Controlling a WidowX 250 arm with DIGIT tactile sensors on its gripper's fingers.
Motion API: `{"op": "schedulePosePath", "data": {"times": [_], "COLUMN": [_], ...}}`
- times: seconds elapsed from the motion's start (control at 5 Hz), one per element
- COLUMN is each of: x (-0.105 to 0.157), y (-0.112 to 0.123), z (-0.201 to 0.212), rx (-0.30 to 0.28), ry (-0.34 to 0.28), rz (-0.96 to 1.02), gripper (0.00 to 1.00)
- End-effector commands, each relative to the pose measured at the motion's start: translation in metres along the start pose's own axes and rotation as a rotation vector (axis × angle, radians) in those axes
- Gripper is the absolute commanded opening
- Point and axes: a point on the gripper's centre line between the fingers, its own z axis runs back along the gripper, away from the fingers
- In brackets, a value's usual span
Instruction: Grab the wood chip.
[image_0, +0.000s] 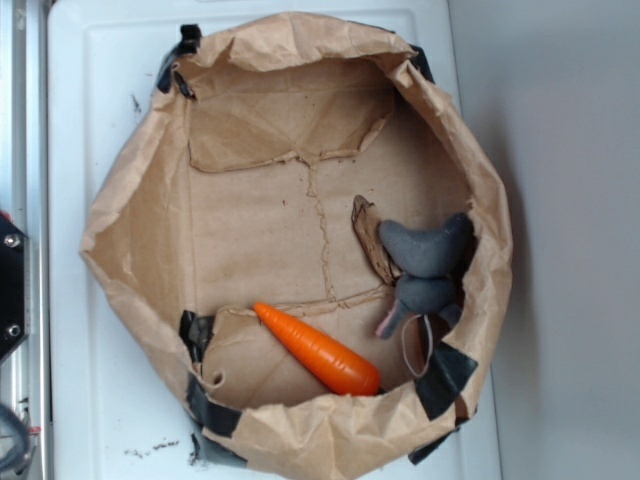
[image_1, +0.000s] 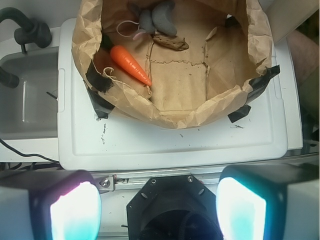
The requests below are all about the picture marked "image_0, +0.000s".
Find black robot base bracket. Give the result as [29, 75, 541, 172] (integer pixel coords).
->
[1, 210, 30, 363]

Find brown wood chip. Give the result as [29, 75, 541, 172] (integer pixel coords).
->
[351, 195, 401, 285]

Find brown paper bag bin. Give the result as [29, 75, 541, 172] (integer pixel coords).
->
[81, 12, 513, 479]

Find aluminium frame rail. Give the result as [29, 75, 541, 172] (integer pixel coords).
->
[1, 1, 53, 479]

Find white plastic tray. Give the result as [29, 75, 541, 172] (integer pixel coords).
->
[45, 0, 503, 480]

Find grey plush mouse toy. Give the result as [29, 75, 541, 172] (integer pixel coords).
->
[375, 212, 473, 356]

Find orange plastic carrot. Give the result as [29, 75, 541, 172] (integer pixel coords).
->
[253, 302, 381, 396]

